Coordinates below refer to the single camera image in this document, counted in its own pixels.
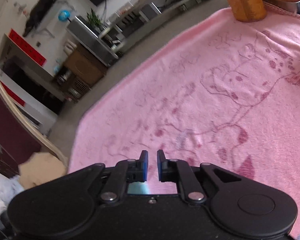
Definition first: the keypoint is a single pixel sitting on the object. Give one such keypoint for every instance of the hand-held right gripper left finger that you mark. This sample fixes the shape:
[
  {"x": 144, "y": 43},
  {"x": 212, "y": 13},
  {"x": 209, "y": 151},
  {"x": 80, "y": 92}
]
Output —
[{"x": 145, "y": 166}]

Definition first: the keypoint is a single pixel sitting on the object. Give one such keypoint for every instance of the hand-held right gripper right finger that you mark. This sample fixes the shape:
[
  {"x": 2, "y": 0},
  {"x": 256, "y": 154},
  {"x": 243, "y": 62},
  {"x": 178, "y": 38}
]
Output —
[{"x": 159, "y": 166}]

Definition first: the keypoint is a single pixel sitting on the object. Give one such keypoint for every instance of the teal t-shirt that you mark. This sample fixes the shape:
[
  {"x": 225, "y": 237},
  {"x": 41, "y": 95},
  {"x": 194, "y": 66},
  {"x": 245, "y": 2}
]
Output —
[{"x": 137, "y": 188}]

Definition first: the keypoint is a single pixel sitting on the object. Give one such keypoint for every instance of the pink printed blanket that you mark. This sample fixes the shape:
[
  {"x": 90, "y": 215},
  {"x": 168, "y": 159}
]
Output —
[{"x": 215, "y": 92}]

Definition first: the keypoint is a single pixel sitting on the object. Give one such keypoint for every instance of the beige garment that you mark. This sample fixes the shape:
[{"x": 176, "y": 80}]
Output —
[{"x": 42, "y": 170}]

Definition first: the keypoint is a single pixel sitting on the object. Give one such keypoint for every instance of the wooden cabinet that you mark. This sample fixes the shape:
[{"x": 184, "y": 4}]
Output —
[{"x": 82, "y": 67}]

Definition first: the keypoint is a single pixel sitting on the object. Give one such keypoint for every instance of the light blue garment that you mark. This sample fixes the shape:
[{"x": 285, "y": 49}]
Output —
[{"x": 16, "y": 183}]

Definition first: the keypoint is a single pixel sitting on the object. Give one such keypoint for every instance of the grey tower speaker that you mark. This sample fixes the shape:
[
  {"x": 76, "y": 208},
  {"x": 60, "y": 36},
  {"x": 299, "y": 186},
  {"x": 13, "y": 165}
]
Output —
[{"x": 90, "y": 36}]

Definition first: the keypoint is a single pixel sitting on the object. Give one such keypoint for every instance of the maroon banquet chair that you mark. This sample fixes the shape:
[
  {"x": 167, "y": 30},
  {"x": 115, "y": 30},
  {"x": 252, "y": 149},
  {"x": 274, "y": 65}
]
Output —
[{"x": 7, "y": 130}]

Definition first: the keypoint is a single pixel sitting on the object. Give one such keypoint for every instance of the red vertical couplet banner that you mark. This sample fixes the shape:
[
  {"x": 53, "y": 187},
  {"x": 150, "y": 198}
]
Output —
[
  {"x": 13, "y": 95},
  {"x": 27, "y": 47}
]

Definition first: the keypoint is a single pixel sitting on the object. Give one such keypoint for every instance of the potted bamboo plant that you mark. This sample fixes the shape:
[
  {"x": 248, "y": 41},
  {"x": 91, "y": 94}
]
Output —
[{"x": 95, "y": 21}]

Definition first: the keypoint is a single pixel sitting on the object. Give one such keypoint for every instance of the small grey speaker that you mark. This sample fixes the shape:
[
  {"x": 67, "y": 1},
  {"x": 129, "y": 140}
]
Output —
[{"x": 151, "y": 11}]

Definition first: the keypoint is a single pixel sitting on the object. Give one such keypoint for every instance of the metal television stand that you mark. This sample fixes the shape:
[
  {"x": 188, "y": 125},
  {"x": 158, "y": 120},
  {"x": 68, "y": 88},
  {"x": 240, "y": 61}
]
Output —
[{"x": 150, "y": 7}]

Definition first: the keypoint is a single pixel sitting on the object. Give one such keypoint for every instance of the blue globe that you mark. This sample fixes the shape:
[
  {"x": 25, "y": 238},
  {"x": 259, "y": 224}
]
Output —
[{"x": 63, "y": 15}]

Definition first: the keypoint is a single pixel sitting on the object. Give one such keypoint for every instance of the orange juice bottle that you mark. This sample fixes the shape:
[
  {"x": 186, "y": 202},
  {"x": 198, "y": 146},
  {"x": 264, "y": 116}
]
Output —
[{"x": 245, "y": 0}]

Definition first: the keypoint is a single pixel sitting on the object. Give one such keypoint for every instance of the dark brown plush animal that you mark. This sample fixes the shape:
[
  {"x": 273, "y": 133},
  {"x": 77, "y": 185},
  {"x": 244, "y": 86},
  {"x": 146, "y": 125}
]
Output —
[{"x": 40, "y": 10}]

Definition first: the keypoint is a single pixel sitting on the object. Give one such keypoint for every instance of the metal fruit tray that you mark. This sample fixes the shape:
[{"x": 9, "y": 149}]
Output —
[{"x": 285, "y": 3}]

